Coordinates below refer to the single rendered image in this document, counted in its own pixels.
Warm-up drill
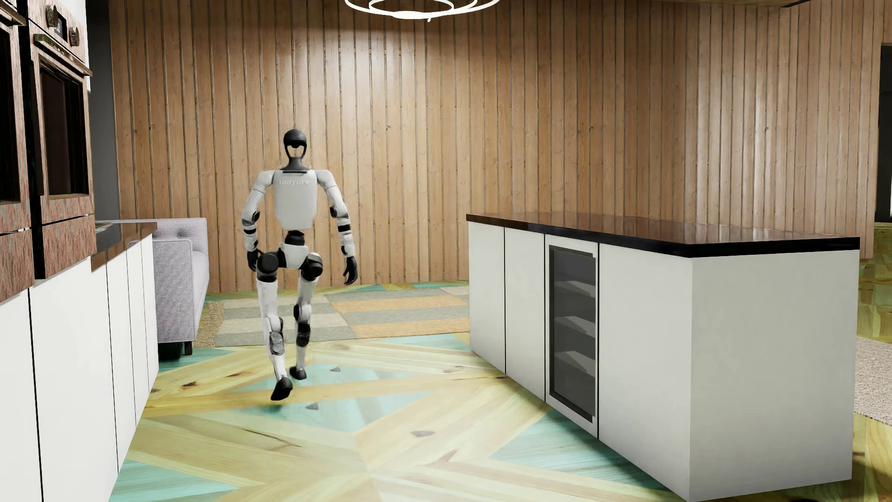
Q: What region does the white kitchen island counter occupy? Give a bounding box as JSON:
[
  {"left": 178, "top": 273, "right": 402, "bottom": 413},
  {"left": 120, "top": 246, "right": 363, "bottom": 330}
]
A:
[{"left": 466, "top": 211, "right": 861, "bottom": 502}]

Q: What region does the striped pastel area rug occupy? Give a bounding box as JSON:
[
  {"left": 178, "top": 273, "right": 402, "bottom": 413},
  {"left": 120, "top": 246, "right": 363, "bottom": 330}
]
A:
[{"left": 213, "top": 284, "right": 472, "bottom": 348}]

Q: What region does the white robot right leg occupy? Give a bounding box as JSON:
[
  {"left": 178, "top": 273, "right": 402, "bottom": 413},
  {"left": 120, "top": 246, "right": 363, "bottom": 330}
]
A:
[{"left": 255, "top": 244, "right": 294, "bottom": 402}]

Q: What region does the white robot leg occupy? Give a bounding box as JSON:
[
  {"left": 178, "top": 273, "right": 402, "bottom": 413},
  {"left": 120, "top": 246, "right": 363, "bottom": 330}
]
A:
[
  {"left": 289, "top": 244, "right": 324, "bottom": 382},
  {"left": 255, "top": 244, "right": 294, "bottom": 402}
]

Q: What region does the white robot left leg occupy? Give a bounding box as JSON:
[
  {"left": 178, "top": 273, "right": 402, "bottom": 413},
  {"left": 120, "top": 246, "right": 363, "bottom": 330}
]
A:
[{"left": 289, "top": 244, "right": 324, "bottom": 382}]

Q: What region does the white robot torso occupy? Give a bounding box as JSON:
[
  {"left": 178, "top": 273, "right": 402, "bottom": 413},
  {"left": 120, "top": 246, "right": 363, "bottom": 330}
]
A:
[{"left": 272, "top": 168, "right": 320, "bottom": 246}]

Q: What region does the grey fabric sofa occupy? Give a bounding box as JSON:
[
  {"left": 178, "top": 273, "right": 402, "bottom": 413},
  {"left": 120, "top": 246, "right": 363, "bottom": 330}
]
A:
[{"left": 151, "top": 218, "right": 210, "bottom": 357}]

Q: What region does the black robot head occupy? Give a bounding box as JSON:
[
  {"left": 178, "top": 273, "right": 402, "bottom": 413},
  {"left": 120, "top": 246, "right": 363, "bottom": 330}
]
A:
[{"left": 283, "top": 129, "right": 308, "bottom": 172}]

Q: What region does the white base cabinet run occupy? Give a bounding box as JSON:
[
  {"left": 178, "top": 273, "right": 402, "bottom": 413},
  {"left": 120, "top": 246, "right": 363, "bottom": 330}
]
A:
[{"left": 0, "top": 222, "right": 160, "bottom": 502}]

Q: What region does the built-in glass door wine cooler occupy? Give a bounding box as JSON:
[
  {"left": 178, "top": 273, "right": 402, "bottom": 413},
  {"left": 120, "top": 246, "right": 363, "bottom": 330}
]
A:
[{"left": 544, "top": 235, "right": 600, "bottom": 438}]

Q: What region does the copper tall oven cabinet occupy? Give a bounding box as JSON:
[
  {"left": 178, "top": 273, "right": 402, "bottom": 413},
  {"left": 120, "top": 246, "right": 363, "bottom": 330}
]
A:
[{"left": 0, "top": 0, "right": 36, "bottom": 305}]

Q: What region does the grey shaggy rug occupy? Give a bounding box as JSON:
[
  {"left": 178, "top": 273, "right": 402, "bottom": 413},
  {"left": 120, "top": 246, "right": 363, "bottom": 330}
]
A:
[{"left": 854, "top": 337, "right": 892, "bottom": 427}]

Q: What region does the copper built-in wall oven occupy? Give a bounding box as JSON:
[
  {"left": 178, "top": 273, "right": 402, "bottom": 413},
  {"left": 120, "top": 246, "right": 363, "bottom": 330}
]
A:
[{"left": 26, "top": 0, "right": 98, "bottom": 280}]

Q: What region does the white ring ceiling light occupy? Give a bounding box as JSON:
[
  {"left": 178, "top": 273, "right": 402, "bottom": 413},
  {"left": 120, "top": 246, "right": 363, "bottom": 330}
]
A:
[{"left": 344, "top": 0, "right": 501, "bottom": 22}]

